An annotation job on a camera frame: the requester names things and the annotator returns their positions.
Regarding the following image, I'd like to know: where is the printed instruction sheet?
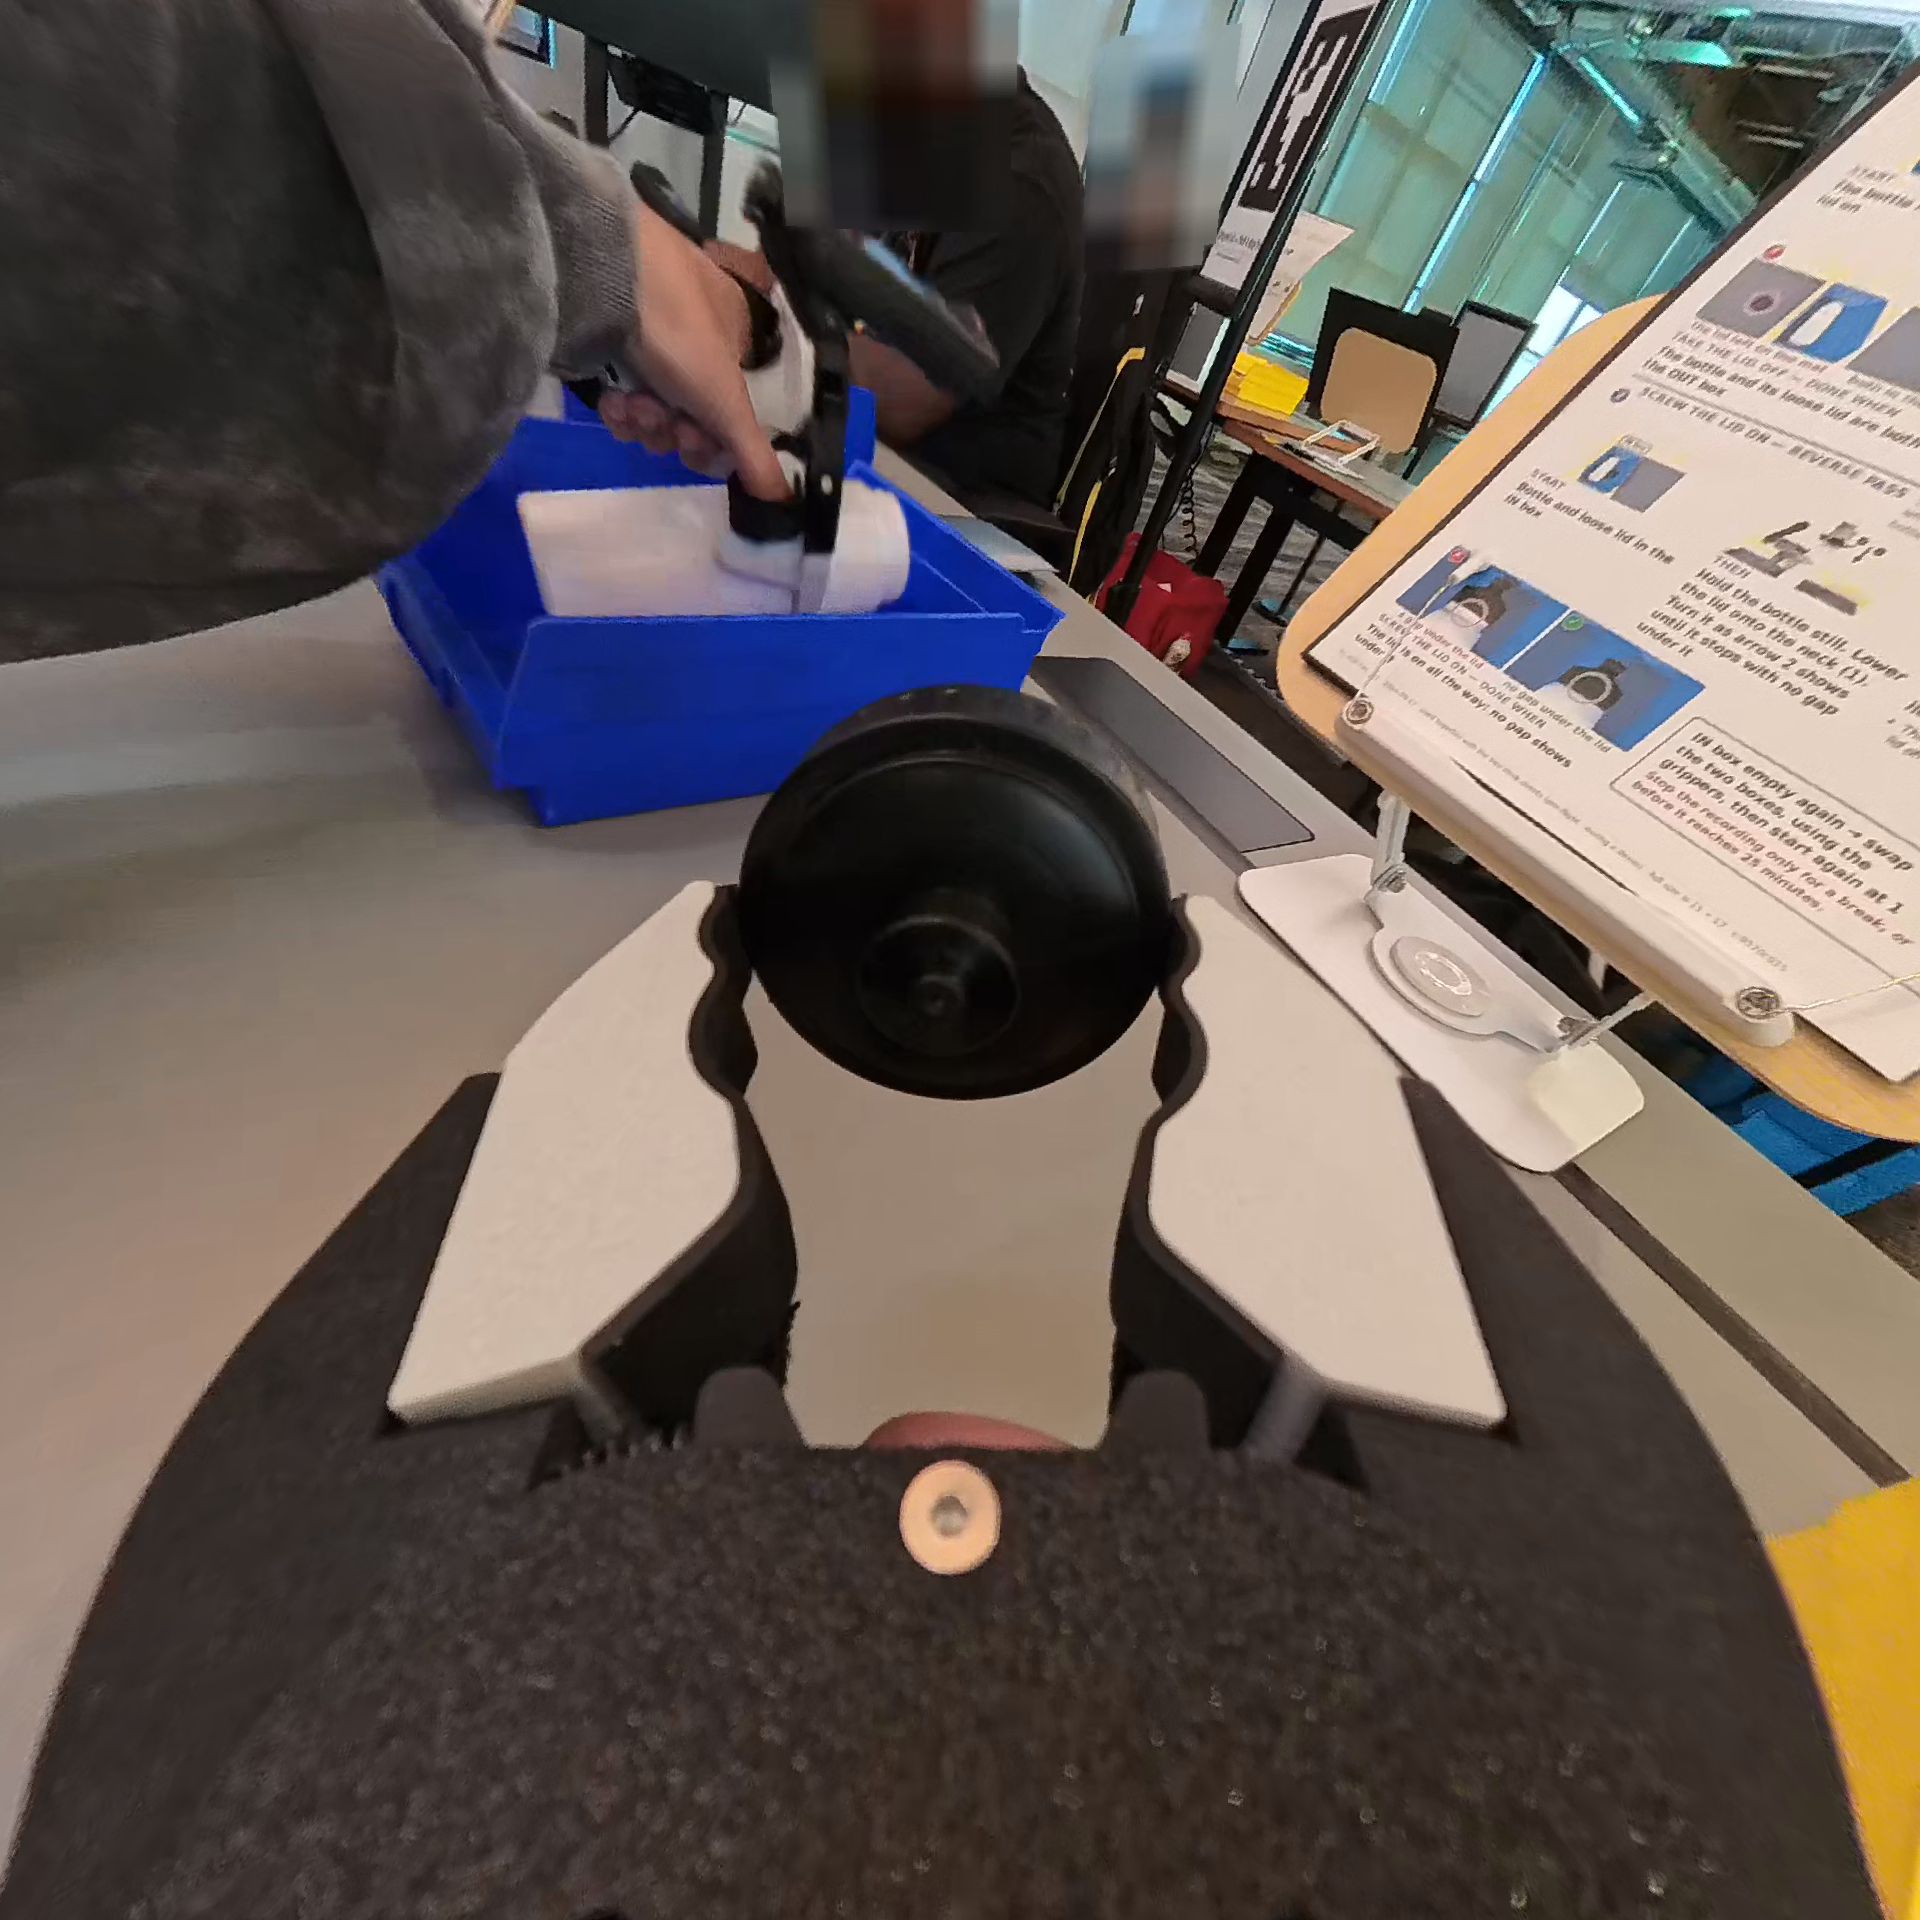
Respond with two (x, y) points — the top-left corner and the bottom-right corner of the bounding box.
(1303, 61), (1920, 1082)

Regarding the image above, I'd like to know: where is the black backpack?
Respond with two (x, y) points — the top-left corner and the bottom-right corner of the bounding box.
(1049, 269), (1192, 594)

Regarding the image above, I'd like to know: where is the black white marker sign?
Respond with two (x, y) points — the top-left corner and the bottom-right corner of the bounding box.
(1200, 0), (1389, 296)

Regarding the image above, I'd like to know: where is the blue plastic bin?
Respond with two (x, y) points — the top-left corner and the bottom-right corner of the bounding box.
(373, 382), (1066, 828)

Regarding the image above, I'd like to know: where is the person's left forearm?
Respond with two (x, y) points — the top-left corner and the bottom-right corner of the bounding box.
(0, 0), (647, 662)

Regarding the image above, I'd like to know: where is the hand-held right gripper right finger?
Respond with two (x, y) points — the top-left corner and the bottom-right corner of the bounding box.
(1113, 891), (1510, 1464)

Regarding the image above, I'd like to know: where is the red bag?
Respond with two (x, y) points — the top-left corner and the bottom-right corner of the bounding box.
(1095, 533), (1228, 679)

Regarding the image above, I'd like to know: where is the yellow plastic bin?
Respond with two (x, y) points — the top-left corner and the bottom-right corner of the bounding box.
(1766, 1478), (1920, 1920)

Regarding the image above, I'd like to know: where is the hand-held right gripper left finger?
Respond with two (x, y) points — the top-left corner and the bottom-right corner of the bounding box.
(386, 882), (799, 1426)

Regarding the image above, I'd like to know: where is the small document stand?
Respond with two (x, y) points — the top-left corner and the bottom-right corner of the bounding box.
(1244, 209), (1355, 350)

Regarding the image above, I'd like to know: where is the blue plastic crate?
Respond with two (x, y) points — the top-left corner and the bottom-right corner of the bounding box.
(1701, 1056), (1920, 1217)

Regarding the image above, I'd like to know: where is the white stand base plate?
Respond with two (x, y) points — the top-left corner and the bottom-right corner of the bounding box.
(1237, 852), (1646, 1176)

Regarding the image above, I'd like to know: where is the person's left hand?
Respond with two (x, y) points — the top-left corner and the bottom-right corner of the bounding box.
(596, 201), (797, 505)

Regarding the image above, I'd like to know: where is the black bottle lid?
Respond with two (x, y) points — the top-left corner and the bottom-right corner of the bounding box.
(737, 684), (1178, 1101)

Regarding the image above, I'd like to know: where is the white plastic bottle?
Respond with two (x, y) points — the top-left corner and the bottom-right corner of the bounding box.
(518, 484), (912, 620)

